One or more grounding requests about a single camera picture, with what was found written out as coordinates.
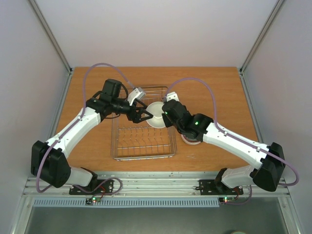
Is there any white ceramic bowl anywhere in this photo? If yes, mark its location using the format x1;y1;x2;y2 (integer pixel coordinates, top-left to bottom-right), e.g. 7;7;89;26
146;101;165;129

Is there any metal wire dish rack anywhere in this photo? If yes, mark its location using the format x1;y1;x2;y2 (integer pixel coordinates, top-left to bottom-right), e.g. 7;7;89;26
110;85;177;161

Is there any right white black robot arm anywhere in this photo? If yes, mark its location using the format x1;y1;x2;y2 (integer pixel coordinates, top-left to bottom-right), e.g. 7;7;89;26
162;100;285;194

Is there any right small circuit board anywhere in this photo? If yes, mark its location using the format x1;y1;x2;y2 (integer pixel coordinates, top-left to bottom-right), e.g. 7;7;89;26
219;196;235;204

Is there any small circuit board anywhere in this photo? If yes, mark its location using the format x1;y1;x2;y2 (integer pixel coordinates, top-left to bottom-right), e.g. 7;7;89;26
85;197;101;205
219;196;235;204

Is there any left small circuit board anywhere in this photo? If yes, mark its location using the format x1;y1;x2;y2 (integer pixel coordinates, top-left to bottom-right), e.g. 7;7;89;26
85;197;101;205

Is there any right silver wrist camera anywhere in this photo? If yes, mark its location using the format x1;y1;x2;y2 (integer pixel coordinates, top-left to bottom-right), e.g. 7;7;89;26
163;92;179;103

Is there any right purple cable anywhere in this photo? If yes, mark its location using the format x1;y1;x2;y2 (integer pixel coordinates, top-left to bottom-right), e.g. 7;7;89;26
164;77;300;187

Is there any purple cable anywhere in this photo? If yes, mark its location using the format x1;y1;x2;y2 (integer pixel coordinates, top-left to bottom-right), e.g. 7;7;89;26
164;77;300;187
35;62;135;193

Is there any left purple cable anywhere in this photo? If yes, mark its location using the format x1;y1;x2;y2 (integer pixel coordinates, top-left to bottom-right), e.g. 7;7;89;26
35;62;135;193

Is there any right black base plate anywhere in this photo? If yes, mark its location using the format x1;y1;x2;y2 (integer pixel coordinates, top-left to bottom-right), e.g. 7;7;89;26
195;179;244;195

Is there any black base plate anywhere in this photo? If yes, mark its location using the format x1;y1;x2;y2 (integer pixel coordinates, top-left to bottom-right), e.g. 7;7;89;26
195;179;244;195
69;179;114;195

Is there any aluminium rail base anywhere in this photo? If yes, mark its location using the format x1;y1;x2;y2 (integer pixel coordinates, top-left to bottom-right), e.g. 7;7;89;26
22;171;290;198

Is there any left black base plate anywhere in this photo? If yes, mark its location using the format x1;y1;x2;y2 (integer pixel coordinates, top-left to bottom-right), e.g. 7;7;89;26
69;179;114;195

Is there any grey slotted cable duct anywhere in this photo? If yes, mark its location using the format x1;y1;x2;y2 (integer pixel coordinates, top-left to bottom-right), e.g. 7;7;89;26
33;197;219;208

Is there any left aluminium frame post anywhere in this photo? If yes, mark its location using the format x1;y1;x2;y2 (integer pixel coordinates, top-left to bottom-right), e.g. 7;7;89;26
27;0;72;74

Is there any aluminium frame post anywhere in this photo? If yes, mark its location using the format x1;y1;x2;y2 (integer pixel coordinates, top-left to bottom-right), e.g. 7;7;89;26
238;0;286;75
27;0;72;74

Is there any right aluminium frame post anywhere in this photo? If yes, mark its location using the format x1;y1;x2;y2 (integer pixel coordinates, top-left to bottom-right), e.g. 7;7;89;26
238;0;286;75

